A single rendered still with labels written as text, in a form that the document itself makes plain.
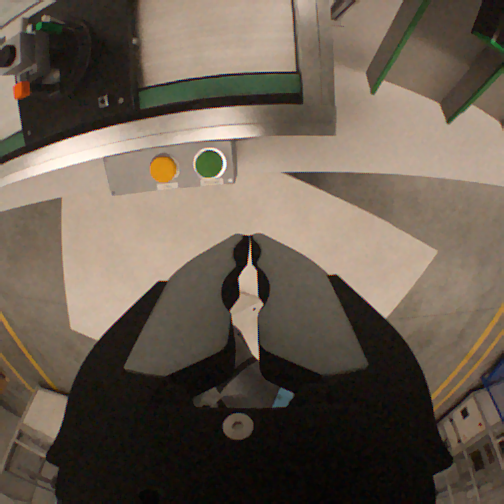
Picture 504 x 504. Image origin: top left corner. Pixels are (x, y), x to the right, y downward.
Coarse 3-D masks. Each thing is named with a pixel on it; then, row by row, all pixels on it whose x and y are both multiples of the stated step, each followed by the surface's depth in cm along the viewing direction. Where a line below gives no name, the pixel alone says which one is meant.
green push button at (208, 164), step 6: (198, 156) 35; (204, 156) 35; (210, 156) 35; (216, 156) 35; (198, 162) 35; (204, 162) 35; (210, 162) 35; (216, 162) 35; (222, 162) 36; (198, 168) 36; (204, 168) 36; (210, 168) 36; (216, 168) 36; (204, 174) 36; (210, 174) 36; (216, 174) 36
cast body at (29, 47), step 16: (32, 32) 16; (0, 48) 15; (16, 48) 15; (32, 48) 17; (48, 48) 20; (0, 64) 15; (16, 64) 16; (32, 64) 19; (48, 64) 21; (32, 80) 22
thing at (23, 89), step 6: (24, 72) 19; (24, 78) 19; (18, 84) 19; (24, 84) 19; (36, 84) 21; (42, 84) 23; (18, 90) 19; (24, 90) 19; (30, 90) 21; (36, 90) 22; (42, 90) 23; (48, 90) 24; (54, 90) 25; (18, 96) 19; (24, 96) 20
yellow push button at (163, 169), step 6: (162, 156) 35; (156, 162) 35; (162, 162) 35; (168, 162) 35; (174, 162) 36; (150, 168) 36; (156, 168) 36; (162, 168) 36; (168, 168) 36; (174, 168) 36; (156, 174) 36; (162, 174) 36; (168, 174) 36; (174, 174) 36; (156, 180) 37; (162, 180) 37; (168, 180) 37
